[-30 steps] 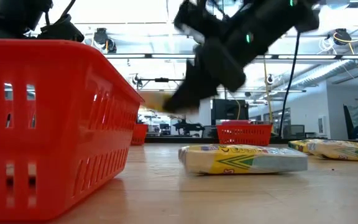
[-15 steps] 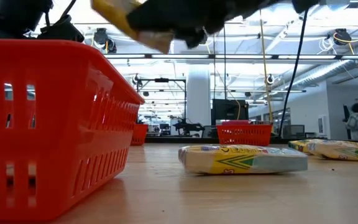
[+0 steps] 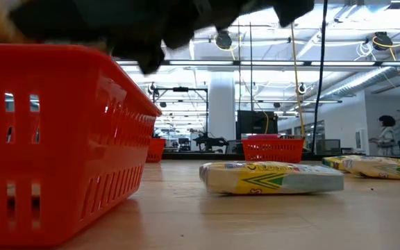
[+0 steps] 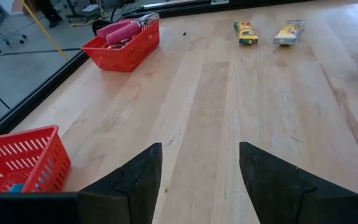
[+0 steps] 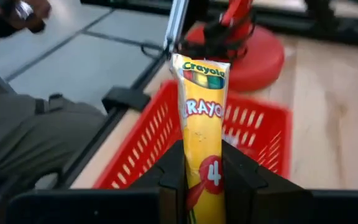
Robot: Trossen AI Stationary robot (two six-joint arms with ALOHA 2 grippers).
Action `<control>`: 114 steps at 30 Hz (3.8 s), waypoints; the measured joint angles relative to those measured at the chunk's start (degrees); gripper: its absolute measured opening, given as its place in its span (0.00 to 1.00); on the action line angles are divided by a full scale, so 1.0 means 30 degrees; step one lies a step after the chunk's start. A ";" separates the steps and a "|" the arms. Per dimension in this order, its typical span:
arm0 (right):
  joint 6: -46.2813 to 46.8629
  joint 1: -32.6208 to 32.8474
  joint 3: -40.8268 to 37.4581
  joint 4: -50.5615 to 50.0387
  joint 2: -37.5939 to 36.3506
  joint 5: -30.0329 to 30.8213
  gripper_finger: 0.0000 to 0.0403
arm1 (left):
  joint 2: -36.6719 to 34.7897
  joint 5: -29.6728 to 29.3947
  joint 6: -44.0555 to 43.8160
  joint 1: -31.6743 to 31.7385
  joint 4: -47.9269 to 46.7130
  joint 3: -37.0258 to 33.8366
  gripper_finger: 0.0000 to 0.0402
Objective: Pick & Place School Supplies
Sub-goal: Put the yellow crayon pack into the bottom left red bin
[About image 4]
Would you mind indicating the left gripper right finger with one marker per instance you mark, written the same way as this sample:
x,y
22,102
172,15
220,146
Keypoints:
x,y
275,186

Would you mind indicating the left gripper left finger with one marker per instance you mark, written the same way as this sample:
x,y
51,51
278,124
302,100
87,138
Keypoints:
x,y
135,186

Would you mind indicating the blue eraser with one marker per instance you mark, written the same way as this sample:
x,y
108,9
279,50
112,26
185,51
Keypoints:
x,y
16,188

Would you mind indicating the red plastic basket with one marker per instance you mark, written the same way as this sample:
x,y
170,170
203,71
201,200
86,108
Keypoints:
x,y
120,60
20,135

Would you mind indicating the yellow candy packet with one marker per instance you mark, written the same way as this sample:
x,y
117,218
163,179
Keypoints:
x,y
287,32
245,33

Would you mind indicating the yellow candy packet far right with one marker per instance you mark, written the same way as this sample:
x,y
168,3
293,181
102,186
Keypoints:
x,y
245,33

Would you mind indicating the person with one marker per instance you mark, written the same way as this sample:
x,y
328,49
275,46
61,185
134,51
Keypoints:
x,y
50,12

